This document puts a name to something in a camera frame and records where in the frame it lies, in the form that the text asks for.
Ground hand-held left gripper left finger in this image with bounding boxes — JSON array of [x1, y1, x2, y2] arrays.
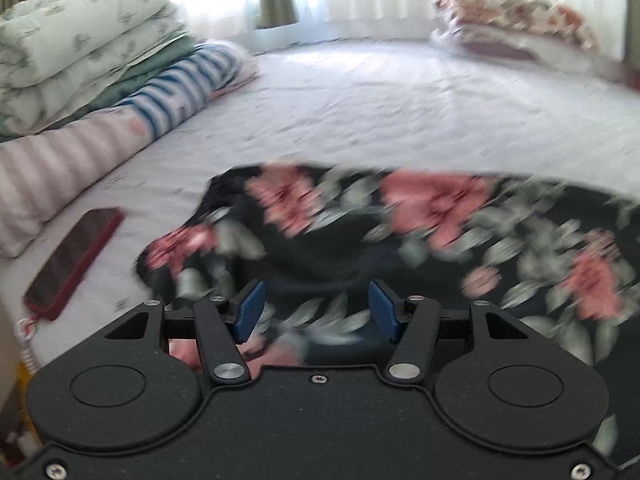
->
[[104, 280, 267, 387]]

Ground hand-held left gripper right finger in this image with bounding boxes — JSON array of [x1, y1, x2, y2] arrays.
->
[[368, 280, 532, 387]]

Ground black floral pants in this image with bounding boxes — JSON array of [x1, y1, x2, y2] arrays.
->
[[134, 161, 640, 461]]

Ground phone in red case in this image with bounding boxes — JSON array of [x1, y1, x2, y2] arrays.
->
[[23, 207, 126, 322]]

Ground bed with white sheet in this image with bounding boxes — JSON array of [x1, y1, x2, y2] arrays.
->
[[0, 35, 640, 361]]

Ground blue white striped blanket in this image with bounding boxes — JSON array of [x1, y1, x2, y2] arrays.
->
[[114, 42, 259, 137]]

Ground pink striped blanket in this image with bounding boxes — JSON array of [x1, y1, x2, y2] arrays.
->
[[0, 108, 157, 259]]

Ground folded dark green blanket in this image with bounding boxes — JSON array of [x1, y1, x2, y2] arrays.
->
[[102, 35, 197, 107]]

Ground white pillow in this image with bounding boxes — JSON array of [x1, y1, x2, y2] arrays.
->
[[431, 24, 593, 73]]

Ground folded light green floral quilt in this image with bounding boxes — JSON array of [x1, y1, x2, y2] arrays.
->
[[0, 0, 195, 137]]

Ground floral pillow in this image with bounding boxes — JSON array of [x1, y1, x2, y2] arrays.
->
[[434, 0, 602, 52]]

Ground white coiled cable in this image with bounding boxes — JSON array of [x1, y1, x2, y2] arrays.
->
[[15, 316, 40, 374]]

